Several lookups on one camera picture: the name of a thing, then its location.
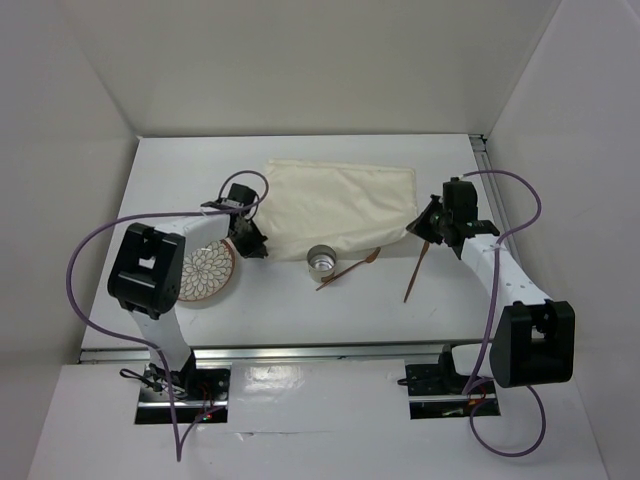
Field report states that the cream cloth placemat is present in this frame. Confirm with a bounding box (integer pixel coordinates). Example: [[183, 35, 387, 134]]
[[255, 159, 418, 261]]

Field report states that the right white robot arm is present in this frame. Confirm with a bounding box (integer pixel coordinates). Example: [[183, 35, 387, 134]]
[[406, 173, 575, 393]]

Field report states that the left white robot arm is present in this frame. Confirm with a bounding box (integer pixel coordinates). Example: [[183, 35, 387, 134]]
[[107, 183, 268, 399]]

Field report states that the copper knife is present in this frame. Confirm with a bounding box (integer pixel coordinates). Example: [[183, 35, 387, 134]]
[[403, 240, 430, 303]]

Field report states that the floral patterned ceramic plate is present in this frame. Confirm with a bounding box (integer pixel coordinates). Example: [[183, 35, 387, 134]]
[[178, 240, 236, 302]]

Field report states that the silver metal cup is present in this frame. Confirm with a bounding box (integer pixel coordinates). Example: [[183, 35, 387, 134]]
[[306, 244, 337, 284]]

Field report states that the aluminium right side rail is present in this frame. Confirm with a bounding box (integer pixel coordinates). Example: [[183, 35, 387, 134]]
[[469, 133, 546, 346]]

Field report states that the aluminium rail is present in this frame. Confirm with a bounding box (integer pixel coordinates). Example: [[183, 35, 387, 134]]
[[79, 340, 501, 365], [469, 133, 546, 346]]

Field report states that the aluminium front rail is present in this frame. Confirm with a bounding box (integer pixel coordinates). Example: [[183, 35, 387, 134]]
[[79, 340, 501, 365]]

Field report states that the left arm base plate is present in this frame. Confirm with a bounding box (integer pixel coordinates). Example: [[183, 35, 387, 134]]
[[119, 366, 231, 425]]

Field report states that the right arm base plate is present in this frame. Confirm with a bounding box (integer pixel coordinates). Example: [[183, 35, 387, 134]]
[[396, 364, 501, 420]]

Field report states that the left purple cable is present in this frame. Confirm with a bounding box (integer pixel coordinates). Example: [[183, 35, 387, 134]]
[[65, 170, 270, 462]]

